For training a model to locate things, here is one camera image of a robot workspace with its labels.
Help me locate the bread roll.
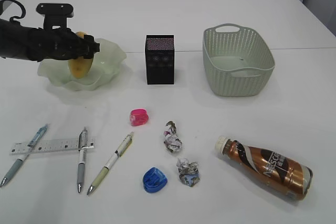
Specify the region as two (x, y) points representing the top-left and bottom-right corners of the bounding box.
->
(68, 31), (94, 79)

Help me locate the round paper ball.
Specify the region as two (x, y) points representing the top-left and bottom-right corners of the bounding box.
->
(176, 158), (200, 187)

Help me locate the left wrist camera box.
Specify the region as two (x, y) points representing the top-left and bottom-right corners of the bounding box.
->
(36, 3), (74, 30)

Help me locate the pale green plastic basket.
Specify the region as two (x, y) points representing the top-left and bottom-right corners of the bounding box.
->
(203, 24), (275, 97)

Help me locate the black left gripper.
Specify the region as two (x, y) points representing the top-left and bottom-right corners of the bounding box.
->
(27, 28), (100, 61)

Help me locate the light blue click pen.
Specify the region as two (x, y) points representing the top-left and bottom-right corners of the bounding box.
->
(1, 124), (48, 187)

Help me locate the clear plastic ruler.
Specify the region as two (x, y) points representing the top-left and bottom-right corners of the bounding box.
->
(9, 138), (80, 155)

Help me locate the beige click pen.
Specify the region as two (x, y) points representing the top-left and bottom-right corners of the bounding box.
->
(87, 132), (134, 196)

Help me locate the long paper piece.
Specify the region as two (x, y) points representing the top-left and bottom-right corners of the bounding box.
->
(163, 121), (182, 153)

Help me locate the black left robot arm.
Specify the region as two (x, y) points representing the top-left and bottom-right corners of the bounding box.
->
(1, 19), (100, 62)

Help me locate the black mesh pen holder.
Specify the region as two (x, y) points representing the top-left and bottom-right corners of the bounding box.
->
(145, 35), (175, 85)

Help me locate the brown Nescafe coffee bottle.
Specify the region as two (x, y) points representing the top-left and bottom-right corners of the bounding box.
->
(215, 136), (313, 200)

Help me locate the pink correction tape dispenser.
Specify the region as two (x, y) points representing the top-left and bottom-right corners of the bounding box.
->
(130, 109), (149, 126)

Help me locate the grey click pen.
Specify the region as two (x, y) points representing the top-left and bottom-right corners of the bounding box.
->
(77, 127), (88, 193)

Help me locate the pale green wavy glass plate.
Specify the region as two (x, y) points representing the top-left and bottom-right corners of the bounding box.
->
(37, 38), (127, 91)

